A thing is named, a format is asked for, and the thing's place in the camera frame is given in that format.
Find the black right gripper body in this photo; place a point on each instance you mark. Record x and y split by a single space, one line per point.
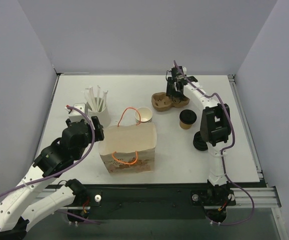
175 88

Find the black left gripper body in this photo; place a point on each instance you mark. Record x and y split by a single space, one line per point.
97 127

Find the brown cardboard cup carrier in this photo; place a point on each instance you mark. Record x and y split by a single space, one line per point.
162 103

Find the printed paper takeout bag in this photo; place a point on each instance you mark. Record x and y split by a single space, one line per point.
129 149

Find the black plastic cup lid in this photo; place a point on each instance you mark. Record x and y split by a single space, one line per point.
188 116

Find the stack of black lids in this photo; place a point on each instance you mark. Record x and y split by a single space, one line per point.
199 143

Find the single brown paper cup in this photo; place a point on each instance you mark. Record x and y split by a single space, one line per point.
185 125

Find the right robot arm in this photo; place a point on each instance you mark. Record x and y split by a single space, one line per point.
215 124

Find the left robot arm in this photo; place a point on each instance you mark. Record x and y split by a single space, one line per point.
19 211

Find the white cylindrical straw holder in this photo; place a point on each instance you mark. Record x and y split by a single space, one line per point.
103 116

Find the white wrapped straw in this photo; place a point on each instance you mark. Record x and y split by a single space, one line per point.
91 93
104 100
98 98
88 98

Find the stack of brown paper cups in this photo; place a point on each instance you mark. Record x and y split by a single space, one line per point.
143 115

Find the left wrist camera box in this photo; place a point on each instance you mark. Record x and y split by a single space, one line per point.
74 115

